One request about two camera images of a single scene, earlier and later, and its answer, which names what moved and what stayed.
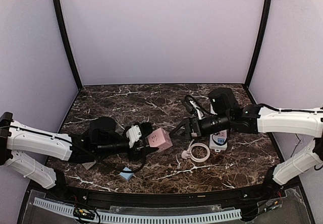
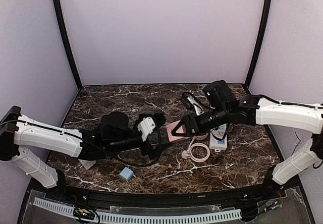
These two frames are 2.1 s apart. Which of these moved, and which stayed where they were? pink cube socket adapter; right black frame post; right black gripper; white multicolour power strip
Moved: pink cube socket adapter
Stayed: right black gripper; right black frame post; white multicolour power strip
